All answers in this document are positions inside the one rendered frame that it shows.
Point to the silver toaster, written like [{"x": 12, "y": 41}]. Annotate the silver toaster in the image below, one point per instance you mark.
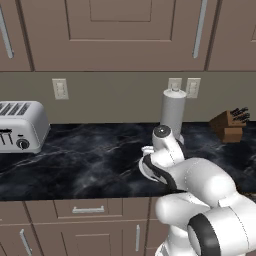
[{"x": 23, "y": 130}]

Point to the brown lower cupboard door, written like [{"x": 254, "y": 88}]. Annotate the brown lower cupboard door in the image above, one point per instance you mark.
[
  {"x": 11, "y": 241},
  {"x": 83, "y": 240}
]

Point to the beige wall outlet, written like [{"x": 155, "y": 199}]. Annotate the beige wall outlet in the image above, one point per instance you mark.
[
  {"x": 193, "y": 88},
  {"x": 60, "y": 89},
  {"x": 174, "y": 83}
]

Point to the narrow brown drawer front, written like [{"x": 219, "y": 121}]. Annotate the narrow brown drawer front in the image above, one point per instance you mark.
[{"x": 11, "y": 212}]

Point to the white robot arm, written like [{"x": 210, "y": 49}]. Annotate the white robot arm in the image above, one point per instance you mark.
[{"x": 203, "y": 186}]

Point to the brown knife block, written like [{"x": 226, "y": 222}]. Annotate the brown knife block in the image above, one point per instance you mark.
[{"x": 230, "y": 128}]

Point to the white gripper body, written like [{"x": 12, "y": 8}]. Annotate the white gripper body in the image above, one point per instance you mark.
[{"x": 146, "y": 170}]

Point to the white paper towel roll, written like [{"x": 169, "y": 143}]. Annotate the white paper towel roll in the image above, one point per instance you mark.
[{"x": 173, "y": 110}]

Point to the wide brown upper cupboard door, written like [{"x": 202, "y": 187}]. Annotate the wide brown upper cupboard door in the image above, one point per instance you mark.
[{"x": 116, "y": 36}]

